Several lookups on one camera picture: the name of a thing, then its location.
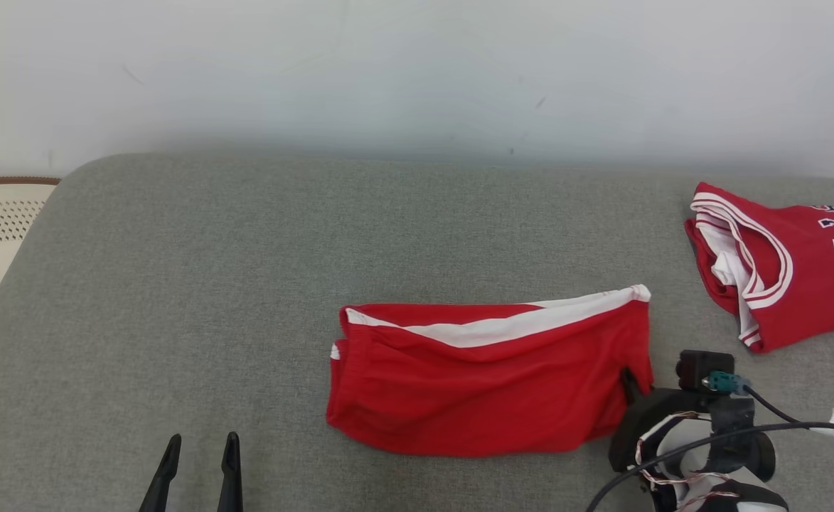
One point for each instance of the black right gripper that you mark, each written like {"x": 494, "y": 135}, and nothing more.
{"x": 644, "y": 419}

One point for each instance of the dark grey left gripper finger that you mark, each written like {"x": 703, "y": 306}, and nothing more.
{"x": 231, "y": 476}
{"x": 163, "y": 483}

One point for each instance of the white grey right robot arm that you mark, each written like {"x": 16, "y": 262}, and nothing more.
{"x": 680, "y": 434}

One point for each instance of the red shorts white stripes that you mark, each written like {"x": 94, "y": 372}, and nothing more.
{"x": 488, "y": 398}

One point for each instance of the red white basketball jersey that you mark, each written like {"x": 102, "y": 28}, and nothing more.
{"x": 815, "y": 284}

